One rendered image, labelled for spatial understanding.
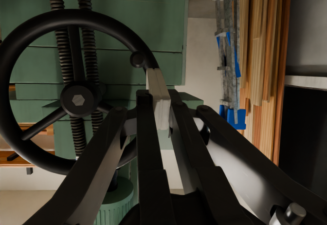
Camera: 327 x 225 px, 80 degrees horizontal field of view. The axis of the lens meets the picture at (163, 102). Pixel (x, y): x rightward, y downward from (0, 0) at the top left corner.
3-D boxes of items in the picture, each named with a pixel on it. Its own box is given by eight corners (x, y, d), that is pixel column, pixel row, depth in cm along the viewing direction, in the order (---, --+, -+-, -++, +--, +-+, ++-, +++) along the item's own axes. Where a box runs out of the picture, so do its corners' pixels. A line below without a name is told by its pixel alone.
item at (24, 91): (174, 85, 54) (174, 100, 55) (163, 81, 75) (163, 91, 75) (14, 83, 48) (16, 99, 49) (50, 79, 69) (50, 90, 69)
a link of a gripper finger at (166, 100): (161, 98, 15) (171, 98, 15) (153, 67, 21) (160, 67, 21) (159, 130, 16) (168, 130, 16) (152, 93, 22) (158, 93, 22)
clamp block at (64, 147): (121, 119, 44) (121, 157, 45) (124, 107, 57) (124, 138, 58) (49, 120, 42) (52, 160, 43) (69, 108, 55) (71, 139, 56)
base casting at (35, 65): (184, 52, 53) (183, 86, 54) (158, 61, 109) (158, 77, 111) (-1, 45, 46) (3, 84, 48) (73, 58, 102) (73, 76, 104)
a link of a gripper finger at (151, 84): (159, 130, 16) (150, 131, 16) (152, 93, 22) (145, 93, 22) (161, 99, 15) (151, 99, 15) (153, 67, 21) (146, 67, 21)
